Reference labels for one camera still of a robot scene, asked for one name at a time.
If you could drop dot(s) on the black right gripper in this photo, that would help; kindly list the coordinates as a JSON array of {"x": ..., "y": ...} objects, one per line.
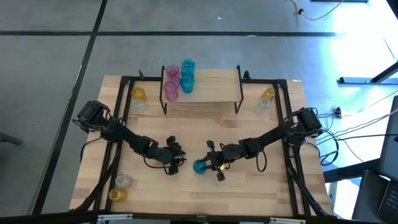
[{"x": 227, "y": 155}]

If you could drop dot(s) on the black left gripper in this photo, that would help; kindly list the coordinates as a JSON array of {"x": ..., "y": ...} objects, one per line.
[{"x": 168, "y": 154}]

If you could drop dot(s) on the blue rippled glass vase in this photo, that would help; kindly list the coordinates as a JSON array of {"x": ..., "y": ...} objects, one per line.
[{"x": 198, "y": 167}]

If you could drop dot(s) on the clear ribbed glass vase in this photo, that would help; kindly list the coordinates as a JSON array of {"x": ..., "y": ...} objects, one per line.
[{"x": 139, "y": 106}]

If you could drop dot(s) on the pink ribbed glass vase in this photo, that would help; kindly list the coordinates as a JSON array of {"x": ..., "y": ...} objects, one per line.
[{"x": 170, "y": 91}]

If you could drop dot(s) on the yellow diamond-pattern glass vase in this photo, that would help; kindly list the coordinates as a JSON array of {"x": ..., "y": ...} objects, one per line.
[{"x": 138, "y": 93}]

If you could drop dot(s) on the tall yellow glass vase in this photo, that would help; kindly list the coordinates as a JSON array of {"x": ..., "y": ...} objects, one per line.
[{"x": 269, "y": 92}]

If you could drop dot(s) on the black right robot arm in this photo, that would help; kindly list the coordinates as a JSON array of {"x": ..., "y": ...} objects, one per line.
[{"x": 270, "y": 137}]

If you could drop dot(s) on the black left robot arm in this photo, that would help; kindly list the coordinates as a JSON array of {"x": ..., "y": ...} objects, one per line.
[{"x": 124, "y": 132}]

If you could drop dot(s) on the yellow tag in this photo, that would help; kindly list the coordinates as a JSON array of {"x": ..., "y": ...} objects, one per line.
[{"x": 222, "y": 167}]

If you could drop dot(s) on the black floor beam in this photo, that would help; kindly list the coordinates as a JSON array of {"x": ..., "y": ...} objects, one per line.
[{"x": 348, "y": 170}]

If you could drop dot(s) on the black front crossbar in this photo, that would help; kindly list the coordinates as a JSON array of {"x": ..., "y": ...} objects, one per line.
[{"x": 46, "y": 219}]

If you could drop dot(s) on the black stand base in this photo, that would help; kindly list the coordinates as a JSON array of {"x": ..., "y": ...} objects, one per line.
[{"x": 354, "y": 80}]

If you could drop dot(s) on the dark furniture foot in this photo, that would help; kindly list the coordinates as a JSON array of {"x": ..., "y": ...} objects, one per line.
[{"x": 9, "y": 139}]

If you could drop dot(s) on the dark grey monitor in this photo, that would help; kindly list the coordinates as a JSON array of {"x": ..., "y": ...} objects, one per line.
[{"x": 391, "y": 140}]

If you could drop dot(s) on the black laptop keyboard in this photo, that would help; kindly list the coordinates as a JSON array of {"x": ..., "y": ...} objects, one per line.
[{"x": 390, "y": 200}]

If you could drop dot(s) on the wooden shelf with black frame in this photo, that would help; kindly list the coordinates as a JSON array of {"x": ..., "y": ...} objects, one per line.
[{"x": 214, "y": 85}]

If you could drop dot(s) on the silver bracket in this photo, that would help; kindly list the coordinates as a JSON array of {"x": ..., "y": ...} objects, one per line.
[
  {"x": 115, "y": 216},
  {"x": 287, "y": 221}
]

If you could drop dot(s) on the black metal table frame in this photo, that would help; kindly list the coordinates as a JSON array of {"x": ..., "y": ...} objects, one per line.
[{"x": 281, "y": 82}]

